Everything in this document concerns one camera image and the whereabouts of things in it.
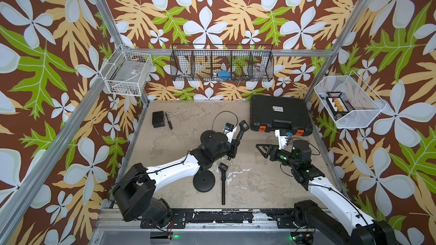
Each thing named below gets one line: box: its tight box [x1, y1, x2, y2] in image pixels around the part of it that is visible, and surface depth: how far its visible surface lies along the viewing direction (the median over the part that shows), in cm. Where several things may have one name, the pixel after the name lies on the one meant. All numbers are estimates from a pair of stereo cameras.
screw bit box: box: [325, 91, 350, 121], surface depth 85 cm
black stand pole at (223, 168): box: [218, 162, 229, 206], surface depth 87 cm
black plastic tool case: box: [249, 94, 313, 137], surface depth 104 cm
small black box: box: [152, 110, 166, 129], surface depth 107 cm
